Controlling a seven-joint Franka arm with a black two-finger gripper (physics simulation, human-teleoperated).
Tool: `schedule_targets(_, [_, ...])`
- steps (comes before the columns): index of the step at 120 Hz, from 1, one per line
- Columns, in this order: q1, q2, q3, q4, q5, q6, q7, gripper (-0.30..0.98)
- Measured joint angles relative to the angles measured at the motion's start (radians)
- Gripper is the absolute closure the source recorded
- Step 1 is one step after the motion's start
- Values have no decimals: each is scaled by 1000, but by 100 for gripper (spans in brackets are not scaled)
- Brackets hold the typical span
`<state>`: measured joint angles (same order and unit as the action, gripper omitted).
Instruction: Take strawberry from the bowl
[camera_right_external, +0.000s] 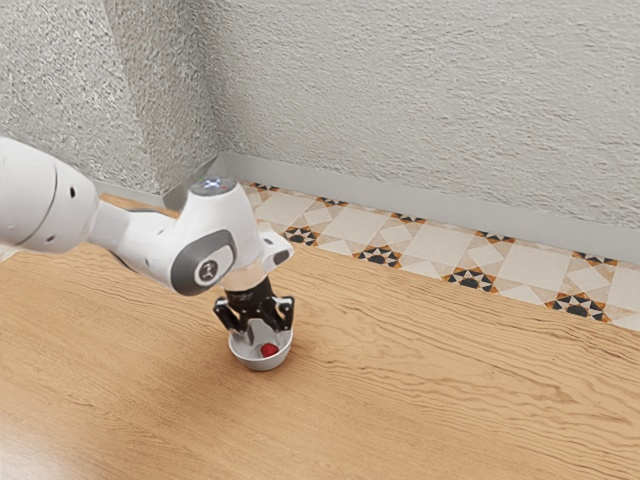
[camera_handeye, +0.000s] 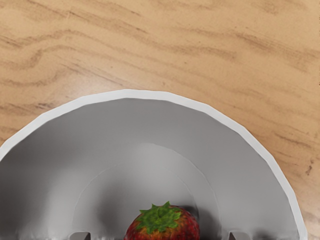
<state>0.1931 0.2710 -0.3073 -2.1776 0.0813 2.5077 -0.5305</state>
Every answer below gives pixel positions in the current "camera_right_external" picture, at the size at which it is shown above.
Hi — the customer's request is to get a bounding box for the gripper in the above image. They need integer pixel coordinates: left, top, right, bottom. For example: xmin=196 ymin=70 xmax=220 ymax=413
xmin=212 ymin=277 xmax=296 ymax=335

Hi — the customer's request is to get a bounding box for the white bowl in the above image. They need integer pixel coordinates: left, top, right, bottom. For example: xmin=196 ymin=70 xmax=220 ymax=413
xmin=228 ymin=317 xmax=295 ymax=373

